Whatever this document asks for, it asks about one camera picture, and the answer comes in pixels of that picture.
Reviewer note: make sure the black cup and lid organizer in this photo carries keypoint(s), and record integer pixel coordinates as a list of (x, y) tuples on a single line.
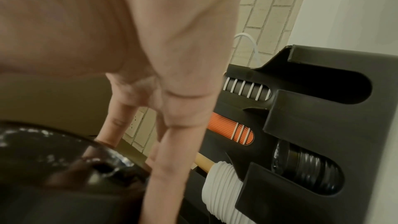
[(326, 119)]

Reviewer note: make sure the person's right hand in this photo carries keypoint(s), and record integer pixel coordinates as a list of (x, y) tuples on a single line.
[(124, 21)]

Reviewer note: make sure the stack of gold paper cups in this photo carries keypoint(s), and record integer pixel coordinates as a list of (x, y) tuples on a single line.
[(203, 161)]

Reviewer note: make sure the stack of black paper cups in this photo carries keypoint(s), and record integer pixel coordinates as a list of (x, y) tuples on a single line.
[(245, 89)]

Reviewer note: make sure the short stack of black lids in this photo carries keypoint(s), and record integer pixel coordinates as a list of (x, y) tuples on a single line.
[(311, 169)]

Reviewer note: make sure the stack of red paper cups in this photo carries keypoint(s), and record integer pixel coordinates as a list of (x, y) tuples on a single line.
[(230, 129)]

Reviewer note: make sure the stack of white lids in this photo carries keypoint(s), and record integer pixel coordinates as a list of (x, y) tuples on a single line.
[(220, 188)]

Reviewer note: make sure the white wall socket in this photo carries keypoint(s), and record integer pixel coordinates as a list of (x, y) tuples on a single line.
[(136, 124)]

